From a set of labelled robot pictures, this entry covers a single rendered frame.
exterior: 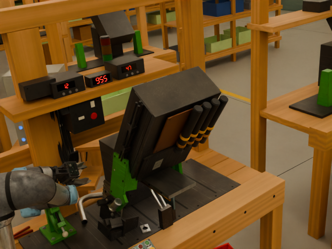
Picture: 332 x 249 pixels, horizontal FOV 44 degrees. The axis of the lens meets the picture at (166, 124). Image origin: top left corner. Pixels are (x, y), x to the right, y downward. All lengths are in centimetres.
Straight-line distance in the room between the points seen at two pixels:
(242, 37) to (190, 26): 544
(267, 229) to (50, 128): 133
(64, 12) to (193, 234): 117
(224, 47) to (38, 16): 581
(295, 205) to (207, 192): 160
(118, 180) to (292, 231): 187
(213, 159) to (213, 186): 33
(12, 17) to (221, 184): 134
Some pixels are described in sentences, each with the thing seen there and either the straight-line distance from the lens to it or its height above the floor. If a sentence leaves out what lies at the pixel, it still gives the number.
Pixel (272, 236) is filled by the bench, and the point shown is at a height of 56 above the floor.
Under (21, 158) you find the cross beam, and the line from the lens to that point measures 216.
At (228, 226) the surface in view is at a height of 83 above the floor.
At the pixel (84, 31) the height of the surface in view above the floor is 44.
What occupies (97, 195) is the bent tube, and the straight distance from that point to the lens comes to 232.
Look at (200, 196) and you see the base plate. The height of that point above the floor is 90.
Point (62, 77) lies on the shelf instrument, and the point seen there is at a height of 161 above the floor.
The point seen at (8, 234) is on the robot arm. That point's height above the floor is 140.
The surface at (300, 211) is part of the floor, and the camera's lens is 369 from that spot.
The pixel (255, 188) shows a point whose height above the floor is 90.
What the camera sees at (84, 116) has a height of 142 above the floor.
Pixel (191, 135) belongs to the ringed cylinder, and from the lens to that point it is 181.
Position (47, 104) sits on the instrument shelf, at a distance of 188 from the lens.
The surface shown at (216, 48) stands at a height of 33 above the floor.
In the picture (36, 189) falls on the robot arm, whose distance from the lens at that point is 128.
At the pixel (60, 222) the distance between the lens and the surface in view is 203.
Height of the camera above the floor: 216
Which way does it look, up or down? 24 degrees down
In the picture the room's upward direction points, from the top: 5 degrees counter-clockwise
